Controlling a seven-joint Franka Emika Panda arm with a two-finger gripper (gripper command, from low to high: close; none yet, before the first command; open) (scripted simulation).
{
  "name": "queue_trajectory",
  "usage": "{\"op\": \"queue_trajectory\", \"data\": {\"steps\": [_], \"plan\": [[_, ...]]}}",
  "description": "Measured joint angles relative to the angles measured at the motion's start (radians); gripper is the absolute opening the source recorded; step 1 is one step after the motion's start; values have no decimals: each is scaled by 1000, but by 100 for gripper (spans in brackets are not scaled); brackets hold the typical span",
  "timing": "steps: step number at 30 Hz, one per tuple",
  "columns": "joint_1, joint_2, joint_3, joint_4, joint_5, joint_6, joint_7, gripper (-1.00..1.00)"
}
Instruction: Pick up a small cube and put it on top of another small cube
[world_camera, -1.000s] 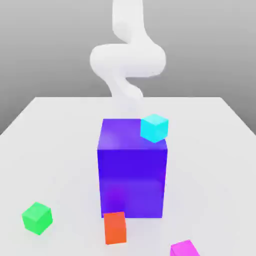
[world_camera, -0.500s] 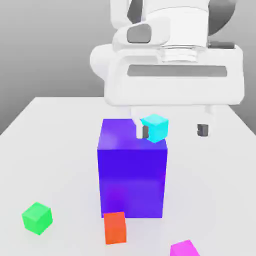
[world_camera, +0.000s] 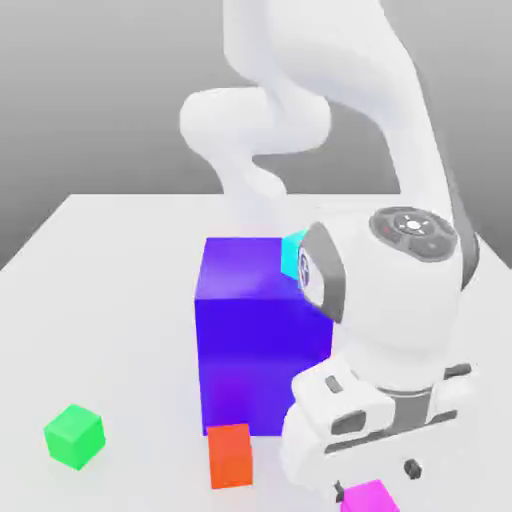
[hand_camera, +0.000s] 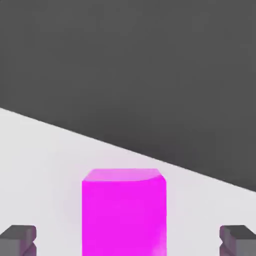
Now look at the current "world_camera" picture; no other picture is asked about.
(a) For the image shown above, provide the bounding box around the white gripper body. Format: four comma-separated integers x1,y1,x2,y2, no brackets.
278,407,478,512

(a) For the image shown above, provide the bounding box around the small magenta cube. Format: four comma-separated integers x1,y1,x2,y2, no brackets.
339,479,402,512

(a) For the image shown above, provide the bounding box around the small orange cube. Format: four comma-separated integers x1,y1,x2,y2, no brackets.
206,422,254,490

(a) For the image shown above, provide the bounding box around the small cyan cube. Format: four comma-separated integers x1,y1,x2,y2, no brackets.
280,229,310,281

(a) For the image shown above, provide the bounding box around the small green cube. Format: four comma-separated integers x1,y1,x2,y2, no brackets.
42,403,107,472

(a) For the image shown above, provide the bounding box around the large blue box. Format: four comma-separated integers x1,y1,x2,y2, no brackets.
194,236,334,438

